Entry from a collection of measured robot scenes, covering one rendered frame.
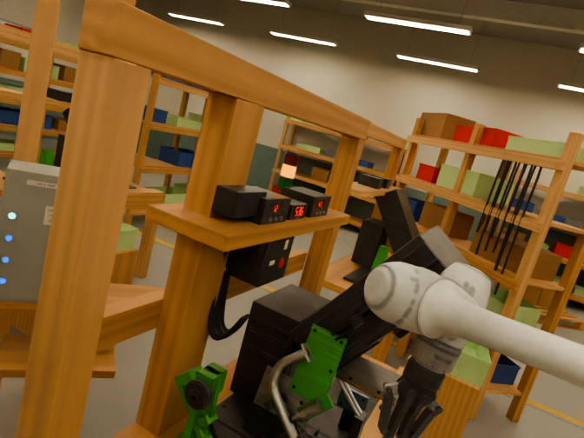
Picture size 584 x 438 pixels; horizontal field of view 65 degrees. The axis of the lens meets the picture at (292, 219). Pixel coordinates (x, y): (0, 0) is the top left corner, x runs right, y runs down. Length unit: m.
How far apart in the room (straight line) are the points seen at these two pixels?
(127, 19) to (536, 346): 0.82
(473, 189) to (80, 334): 3.85
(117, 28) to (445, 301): 0.70
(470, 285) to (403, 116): 9.64
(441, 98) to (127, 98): 9.72
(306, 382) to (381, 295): 0.71
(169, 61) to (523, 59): 9.78
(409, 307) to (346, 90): 10.25
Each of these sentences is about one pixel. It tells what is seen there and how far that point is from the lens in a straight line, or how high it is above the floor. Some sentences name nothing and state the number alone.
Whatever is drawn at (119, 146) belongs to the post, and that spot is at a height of 1.70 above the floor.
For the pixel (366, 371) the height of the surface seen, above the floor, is 1.13.
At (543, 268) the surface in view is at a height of 1.29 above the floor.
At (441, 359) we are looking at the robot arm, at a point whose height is 1.47.
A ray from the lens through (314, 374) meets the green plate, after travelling 1.42.
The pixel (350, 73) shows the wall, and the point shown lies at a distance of 10.98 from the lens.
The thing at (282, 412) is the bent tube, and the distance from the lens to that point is 1.43.
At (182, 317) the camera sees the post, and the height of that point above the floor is 1.25.
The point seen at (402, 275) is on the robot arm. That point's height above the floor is 1.63.
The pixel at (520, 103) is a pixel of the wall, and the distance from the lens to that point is 10.32.
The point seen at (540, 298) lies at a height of 0.27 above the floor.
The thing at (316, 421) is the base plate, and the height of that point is 0.90.
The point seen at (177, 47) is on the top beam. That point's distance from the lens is 0.97.
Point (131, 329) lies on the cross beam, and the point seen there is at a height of 1.21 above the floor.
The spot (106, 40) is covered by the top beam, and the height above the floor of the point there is 1.87.
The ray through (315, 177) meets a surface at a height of 0.90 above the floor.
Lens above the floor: 1.81
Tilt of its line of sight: 11 degrees down
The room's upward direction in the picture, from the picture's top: 15 degrees clockwise
